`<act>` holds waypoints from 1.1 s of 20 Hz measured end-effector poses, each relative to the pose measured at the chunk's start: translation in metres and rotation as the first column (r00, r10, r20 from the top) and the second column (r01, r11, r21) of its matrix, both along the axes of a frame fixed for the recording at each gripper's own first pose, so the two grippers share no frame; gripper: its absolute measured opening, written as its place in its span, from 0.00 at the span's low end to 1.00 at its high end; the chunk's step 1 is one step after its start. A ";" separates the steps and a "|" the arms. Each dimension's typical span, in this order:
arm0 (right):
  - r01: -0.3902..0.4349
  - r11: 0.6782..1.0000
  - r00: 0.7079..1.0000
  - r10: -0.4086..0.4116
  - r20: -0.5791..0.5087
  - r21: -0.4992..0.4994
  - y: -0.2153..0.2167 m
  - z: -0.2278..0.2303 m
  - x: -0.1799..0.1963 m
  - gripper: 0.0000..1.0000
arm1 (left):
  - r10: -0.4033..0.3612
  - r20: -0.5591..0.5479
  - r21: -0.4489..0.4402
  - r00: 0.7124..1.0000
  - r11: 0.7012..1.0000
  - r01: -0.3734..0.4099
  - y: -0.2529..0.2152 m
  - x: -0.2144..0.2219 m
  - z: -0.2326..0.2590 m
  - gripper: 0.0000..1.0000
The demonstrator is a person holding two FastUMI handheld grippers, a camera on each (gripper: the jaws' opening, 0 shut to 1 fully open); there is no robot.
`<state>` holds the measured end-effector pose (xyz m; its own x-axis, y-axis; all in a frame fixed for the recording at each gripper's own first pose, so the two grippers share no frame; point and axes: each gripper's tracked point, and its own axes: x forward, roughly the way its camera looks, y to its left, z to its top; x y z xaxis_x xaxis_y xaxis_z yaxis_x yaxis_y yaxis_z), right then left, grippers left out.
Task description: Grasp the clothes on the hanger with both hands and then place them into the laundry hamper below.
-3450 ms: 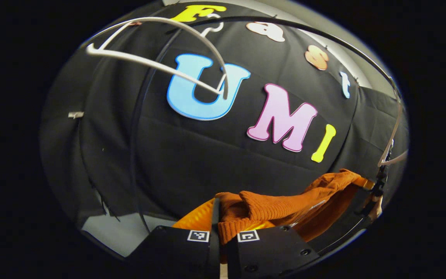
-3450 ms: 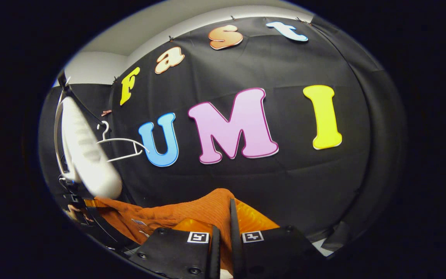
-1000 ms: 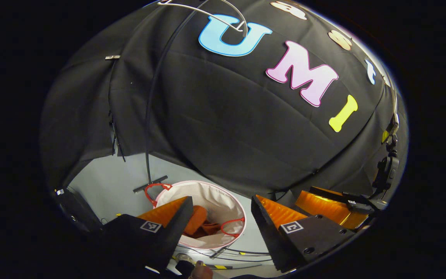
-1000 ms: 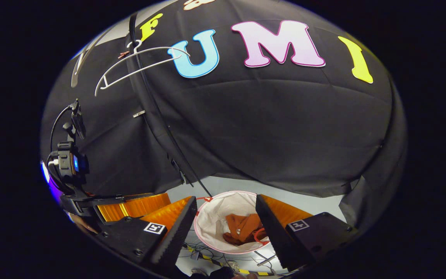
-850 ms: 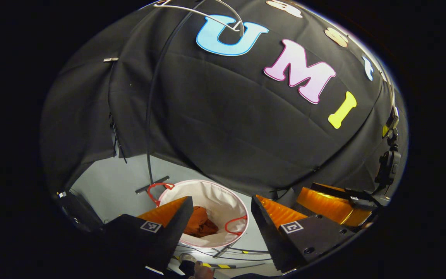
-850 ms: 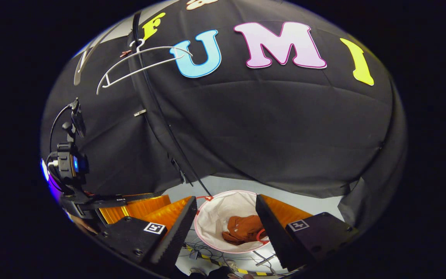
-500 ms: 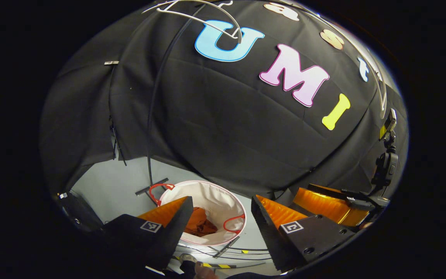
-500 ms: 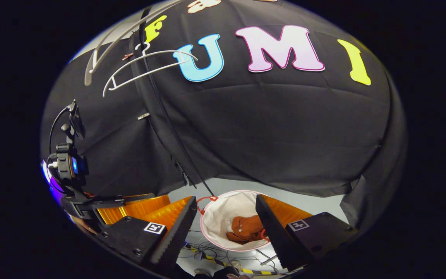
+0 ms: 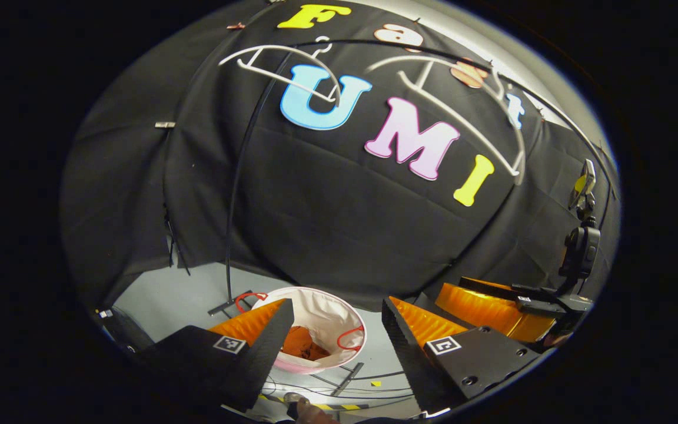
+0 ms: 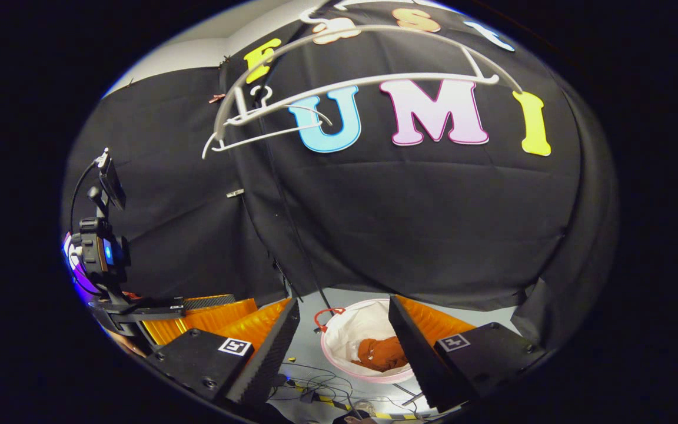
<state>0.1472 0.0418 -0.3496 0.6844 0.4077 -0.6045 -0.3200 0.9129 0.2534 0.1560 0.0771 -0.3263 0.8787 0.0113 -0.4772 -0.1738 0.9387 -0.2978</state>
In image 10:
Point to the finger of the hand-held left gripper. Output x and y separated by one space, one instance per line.
215 318
209 302

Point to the black backdrop cloth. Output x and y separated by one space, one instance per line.
433 224

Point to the white cloth clip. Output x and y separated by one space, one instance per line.
235 193

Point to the white plastic clothes hanger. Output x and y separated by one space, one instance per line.
409 75
268 136

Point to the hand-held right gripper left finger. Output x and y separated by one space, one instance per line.
265 359

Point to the orange knit cardigan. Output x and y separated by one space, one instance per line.
380 353

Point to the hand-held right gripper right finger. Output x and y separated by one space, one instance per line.
418 353

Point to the copper cloth clip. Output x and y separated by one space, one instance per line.
217 98

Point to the white laundry hamper pink rim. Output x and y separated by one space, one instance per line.
362 324

